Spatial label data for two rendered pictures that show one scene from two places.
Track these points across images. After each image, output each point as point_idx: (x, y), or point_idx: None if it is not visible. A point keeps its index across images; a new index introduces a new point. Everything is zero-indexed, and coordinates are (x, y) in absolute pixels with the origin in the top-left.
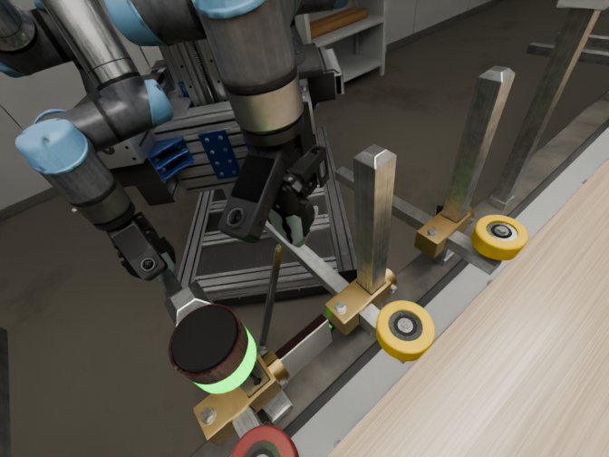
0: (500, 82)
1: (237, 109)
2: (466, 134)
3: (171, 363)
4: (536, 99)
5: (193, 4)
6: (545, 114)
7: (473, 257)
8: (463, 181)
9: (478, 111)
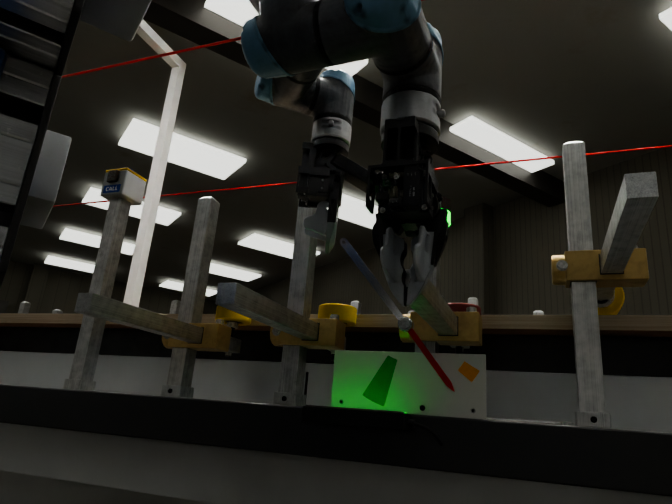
0: (219, 203)
1: (350, 133)
2: (206, 236)
3: (450, 201)
4: (109, 260)
5: (351, 90)
6: (115, 273)
7: (232, 340)
8: (205, 278)
9: (212, 219)
